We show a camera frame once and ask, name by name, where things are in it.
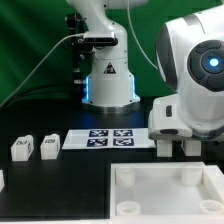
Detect white square tabletop part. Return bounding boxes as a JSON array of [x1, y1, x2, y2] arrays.
[[110, 162, 224, 224]]

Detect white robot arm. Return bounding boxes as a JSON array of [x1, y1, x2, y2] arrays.
[[66, 0, 224, 140]]

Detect white sheet with markers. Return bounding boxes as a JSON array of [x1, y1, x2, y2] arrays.
[[63, 128, 155, 150]]

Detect white block left edge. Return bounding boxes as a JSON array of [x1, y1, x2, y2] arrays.
[[0, 170, 5, 192]]

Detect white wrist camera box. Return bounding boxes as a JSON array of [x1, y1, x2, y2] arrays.
[[148, 94, 193, 140]]

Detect black cables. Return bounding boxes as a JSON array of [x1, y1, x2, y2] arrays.
[[0, 83, 76, 109]]

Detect black camera on mount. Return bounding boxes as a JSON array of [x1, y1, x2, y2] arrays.
[[77, 32, 118, 46]]

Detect grey camera cable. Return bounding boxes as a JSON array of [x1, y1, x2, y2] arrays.
[[0, 33, 84, 108]]

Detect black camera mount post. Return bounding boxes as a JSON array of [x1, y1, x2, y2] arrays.
[[65, 13, 92, 85]]

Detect white cable right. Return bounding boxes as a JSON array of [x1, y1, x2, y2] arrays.
[[126, 0, 158, 70]]

